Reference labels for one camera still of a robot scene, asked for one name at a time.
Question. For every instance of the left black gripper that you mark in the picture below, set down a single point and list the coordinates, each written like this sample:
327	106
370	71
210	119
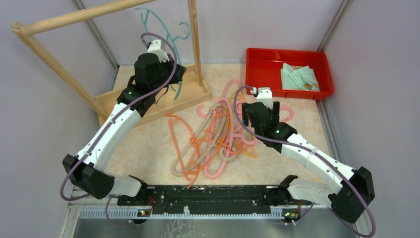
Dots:
178	74

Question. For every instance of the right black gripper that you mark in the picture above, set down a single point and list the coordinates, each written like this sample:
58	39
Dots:
275	112

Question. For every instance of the orange plastic hanger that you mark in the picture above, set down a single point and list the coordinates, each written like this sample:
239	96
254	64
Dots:
211	134
185	146

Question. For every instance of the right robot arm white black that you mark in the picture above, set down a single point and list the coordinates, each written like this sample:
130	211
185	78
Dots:
345	190

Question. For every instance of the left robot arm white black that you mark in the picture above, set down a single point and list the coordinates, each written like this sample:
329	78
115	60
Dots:
86	169

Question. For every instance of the pink plastic hanger back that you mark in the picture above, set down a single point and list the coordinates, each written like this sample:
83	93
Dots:
226	100

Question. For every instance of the red plastic bin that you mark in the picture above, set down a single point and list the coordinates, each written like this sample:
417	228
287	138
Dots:
263	69

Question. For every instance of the folded mint cloth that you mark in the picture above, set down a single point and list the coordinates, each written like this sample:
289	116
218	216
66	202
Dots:
299	78

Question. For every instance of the beige plastic hanger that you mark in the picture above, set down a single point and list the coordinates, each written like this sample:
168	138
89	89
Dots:
203	141

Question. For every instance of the pink plastic hanger front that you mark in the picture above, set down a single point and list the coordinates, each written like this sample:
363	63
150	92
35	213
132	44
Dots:
228	146

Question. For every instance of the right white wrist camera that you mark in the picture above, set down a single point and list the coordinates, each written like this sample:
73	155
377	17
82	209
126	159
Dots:
264	95

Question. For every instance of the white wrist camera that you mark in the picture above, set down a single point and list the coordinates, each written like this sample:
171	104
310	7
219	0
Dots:
155	47
264	95

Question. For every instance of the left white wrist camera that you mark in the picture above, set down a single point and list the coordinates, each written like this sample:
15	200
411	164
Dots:
155	47

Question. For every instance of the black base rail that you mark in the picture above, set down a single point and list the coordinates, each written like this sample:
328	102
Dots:
211	199

